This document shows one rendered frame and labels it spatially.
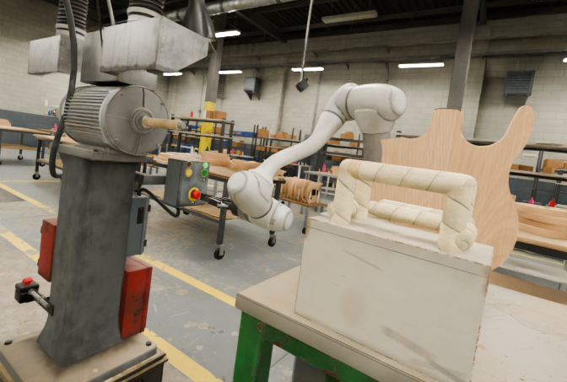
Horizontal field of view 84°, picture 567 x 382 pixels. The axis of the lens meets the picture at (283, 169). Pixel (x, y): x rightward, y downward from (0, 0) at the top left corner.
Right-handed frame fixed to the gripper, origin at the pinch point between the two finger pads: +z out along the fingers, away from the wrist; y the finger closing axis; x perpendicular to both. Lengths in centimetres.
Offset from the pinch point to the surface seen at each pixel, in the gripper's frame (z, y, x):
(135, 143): 10.3, -28.4, 19.2
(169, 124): -7.9, -28.6, 27.4
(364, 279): -84, -46, 5
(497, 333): -103, -23, -5
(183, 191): 8.6, -5.7, 1.3
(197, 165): 8.6, -0.1, 12.6
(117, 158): 17.7, -30.2, 12.9
